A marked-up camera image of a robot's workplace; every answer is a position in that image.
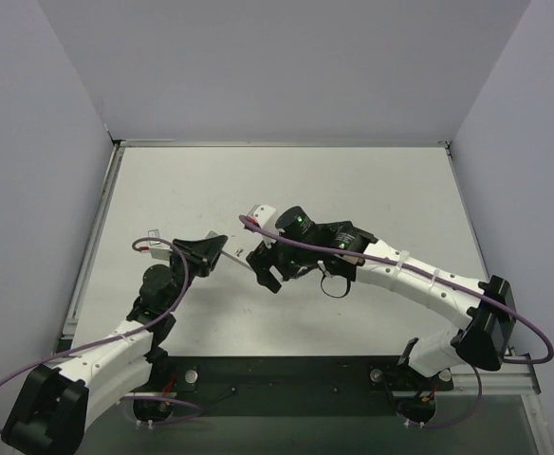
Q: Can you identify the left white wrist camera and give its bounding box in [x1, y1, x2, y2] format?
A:
[147, 229, 172, 262]

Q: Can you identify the black tv remote control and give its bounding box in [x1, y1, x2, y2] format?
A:
[317, 221, 354, 236]

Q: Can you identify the aluminium front rail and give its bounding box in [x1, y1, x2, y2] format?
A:
[98, 353, 539, 394]

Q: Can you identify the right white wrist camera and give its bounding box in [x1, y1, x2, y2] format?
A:
[247, 204, 279, 234]

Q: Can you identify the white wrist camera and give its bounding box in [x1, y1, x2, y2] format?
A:
[247, 204, 279, 234]
[147, 229, 172, 262]

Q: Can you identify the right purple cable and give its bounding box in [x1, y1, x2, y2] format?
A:
[237, 213, 554, 430]

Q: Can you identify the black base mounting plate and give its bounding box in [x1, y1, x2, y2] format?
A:
[138, 355, 453, 417]

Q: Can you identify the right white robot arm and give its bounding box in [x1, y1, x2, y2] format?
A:
[240, 205, 515, 378]

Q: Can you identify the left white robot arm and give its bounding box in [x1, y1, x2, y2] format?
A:
[1, 234, 247, 454]

